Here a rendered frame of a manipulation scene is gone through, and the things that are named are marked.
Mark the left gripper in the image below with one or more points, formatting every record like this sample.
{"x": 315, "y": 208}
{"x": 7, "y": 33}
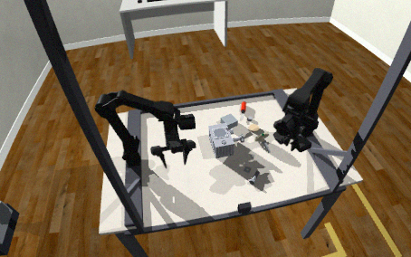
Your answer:
{"x": 158, "y": 150}

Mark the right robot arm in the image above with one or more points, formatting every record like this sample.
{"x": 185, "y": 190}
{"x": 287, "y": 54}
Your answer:
{"x": 299, "y": 101}

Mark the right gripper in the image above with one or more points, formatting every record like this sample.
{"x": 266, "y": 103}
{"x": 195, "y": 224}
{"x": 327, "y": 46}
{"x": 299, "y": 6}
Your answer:
{"x": 301, "y": 144}

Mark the grey camshaft with large gear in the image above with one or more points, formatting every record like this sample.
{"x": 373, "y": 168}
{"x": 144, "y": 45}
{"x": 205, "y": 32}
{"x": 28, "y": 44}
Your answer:
{"x": 262, "y": 138}

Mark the red-handled screwdriver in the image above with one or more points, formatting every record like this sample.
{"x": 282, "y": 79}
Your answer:
{"x": 243, "y": 108}

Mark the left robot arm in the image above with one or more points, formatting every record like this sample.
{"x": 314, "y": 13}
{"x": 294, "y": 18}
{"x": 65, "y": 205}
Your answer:
{"x": 162, "y": 110}

